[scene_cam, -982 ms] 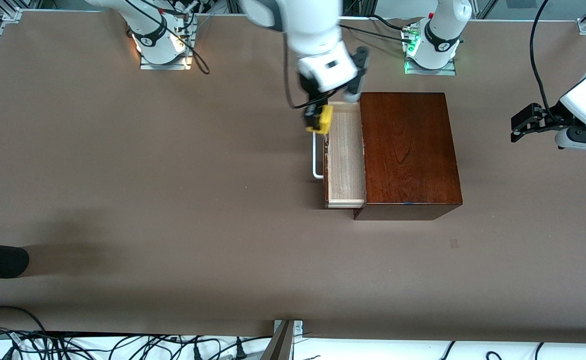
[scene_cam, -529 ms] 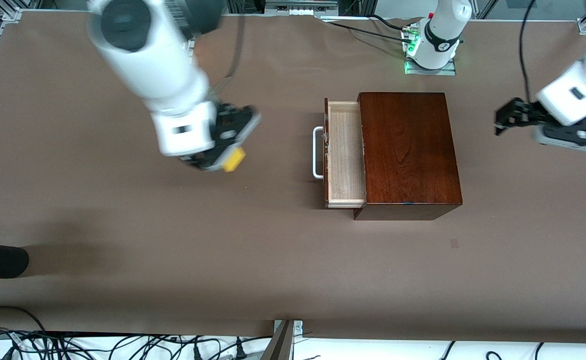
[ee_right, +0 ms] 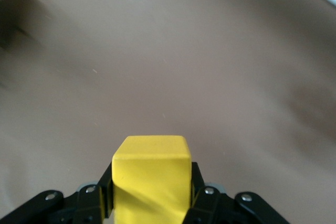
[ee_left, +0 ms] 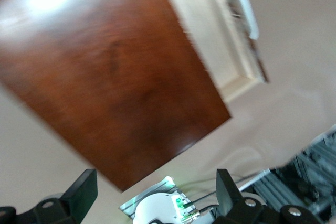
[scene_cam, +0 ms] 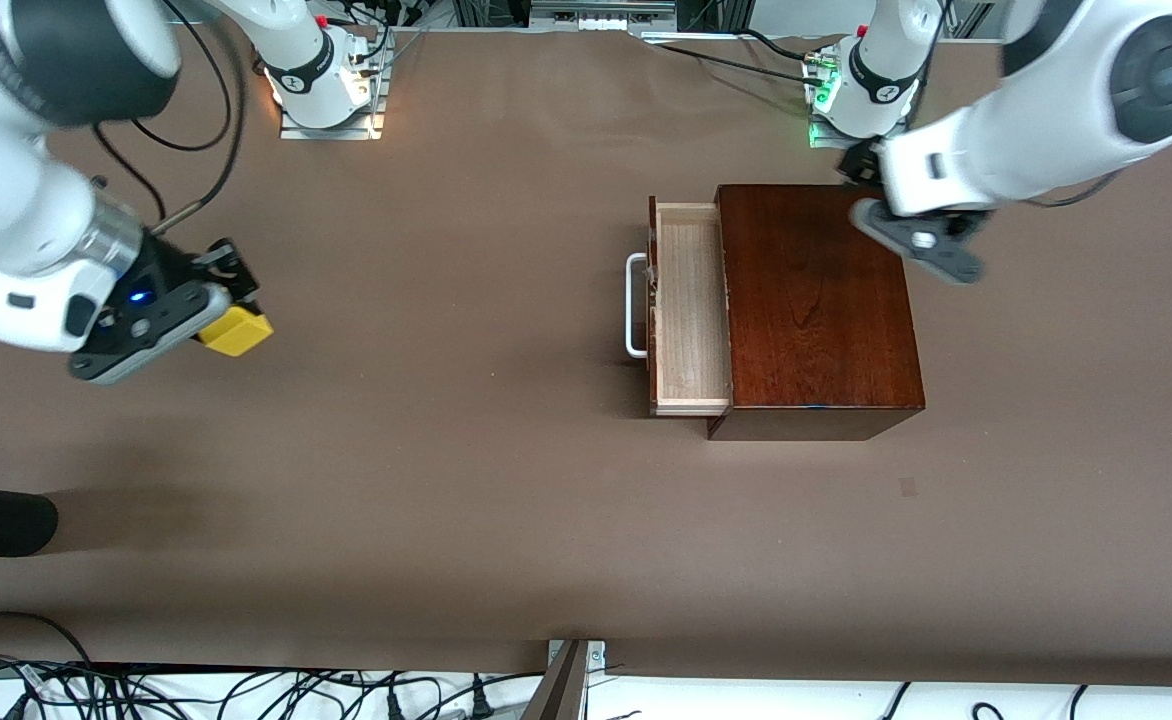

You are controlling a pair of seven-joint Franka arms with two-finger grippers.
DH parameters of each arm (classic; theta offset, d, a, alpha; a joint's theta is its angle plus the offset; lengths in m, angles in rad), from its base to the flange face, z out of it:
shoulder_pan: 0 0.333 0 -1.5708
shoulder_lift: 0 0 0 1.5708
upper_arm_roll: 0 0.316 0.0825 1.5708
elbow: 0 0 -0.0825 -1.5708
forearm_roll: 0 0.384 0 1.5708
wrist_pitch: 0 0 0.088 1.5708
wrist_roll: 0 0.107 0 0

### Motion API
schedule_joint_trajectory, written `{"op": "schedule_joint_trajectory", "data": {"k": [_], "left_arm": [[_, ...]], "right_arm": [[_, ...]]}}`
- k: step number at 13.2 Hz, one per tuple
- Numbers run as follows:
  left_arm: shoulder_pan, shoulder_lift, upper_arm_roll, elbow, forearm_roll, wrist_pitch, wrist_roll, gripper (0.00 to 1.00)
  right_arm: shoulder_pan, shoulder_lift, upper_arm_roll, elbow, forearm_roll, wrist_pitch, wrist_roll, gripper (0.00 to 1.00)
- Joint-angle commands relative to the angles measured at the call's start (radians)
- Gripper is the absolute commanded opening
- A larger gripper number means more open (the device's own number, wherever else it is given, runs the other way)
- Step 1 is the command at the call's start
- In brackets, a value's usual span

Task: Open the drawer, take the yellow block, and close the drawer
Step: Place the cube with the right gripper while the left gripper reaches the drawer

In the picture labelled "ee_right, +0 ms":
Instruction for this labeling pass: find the yellow cube block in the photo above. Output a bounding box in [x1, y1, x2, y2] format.
[111, 135, 195, 224]

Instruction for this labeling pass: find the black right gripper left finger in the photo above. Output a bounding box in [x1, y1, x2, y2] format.
[0, 161, 115, 224]

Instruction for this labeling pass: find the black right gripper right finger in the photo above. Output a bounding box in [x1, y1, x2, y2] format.
[183, 161, 288, 224]

